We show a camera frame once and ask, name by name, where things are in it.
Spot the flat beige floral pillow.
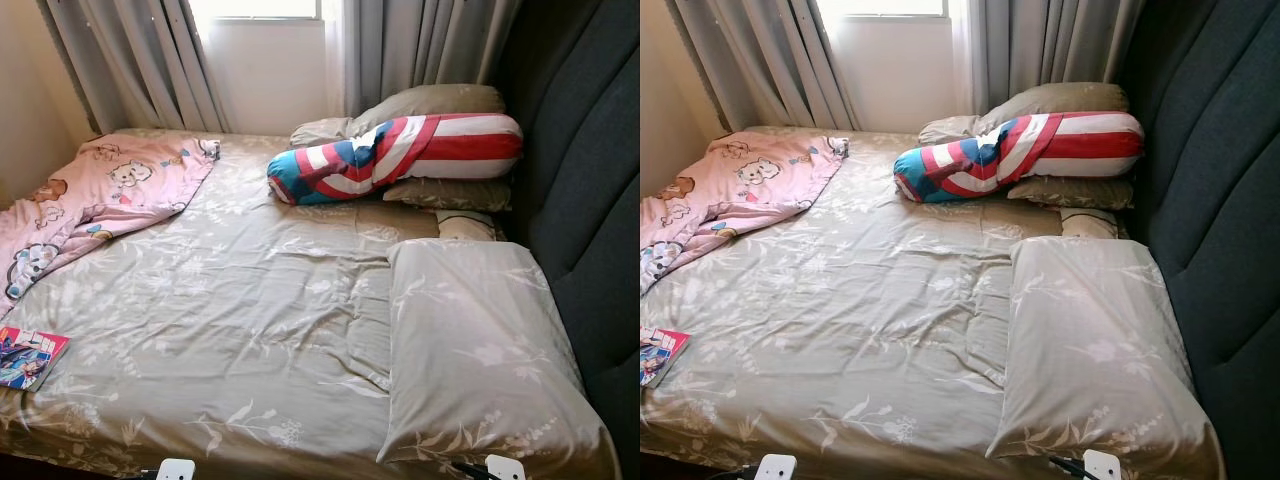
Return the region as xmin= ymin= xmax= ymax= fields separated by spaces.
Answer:
xmin=383 ymin=178 xmax=513 ymax=213
xmin=1007 ymin=177 xmax=1134 ymax=211

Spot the red white blue bolster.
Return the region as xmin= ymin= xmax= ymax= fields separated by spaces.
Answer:
xmin=267 ymin=113 xmax=524 ymax=206
xmin=893 ymin=112 xmax=1146 ymax=204

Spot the bright window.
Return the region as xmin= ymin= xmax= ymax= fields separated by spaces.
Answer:
xmin=815 ymin=0 xmax=951 ymax=19
xmin=190 ymin=0 xmax=321 ymax=21

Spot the large beige floral pillow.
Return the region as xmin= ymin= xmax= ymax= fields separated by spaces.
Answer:
xmin=985 ymin=237 xmax=1226 ymax=480
xmin=378 ymin=238 xmax=616 ymax=471

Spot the small beige pillow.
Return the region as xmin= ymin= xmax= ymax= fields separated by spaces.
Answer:
xmin=1060 ymin=208 xmax=1119 ymax=241
xmin=437 ymin=210 xmax=501 ymax=243

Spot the pink cartoon blanket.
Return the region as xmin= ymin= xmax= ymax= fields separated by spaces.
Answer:
xmin=0 ymin=135 xmax=221 ymax=321
xmin=640 ymin=133 xmax=849 ymax=296

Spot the beige floral duvet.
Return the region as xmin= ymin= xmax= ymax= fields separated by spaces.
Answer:
xmin=0 ymin=128 xmax=621 ymax=480
xmin=640 ymin=125 xmax=1231 ymax=480

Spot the grey curtain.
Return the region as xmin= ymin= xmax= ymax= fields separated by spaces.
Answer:
xmin=675 ymin=0 xmax=861 ymax=136
xmin=40 ymin=0 xmax=231 ymax=136
xmin=340 ymin=0 xmax=521 ymax=116
xmin=970 ymin=0 xmax=1146 ymax=116

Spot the dark grey upholstered headboard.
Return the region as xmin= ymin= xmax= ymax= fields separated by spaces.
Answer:
xmin=500 ymin=0 xmax=641 ymax=480
xmin=1125 ymin=0 xmax=1280 ymax=480

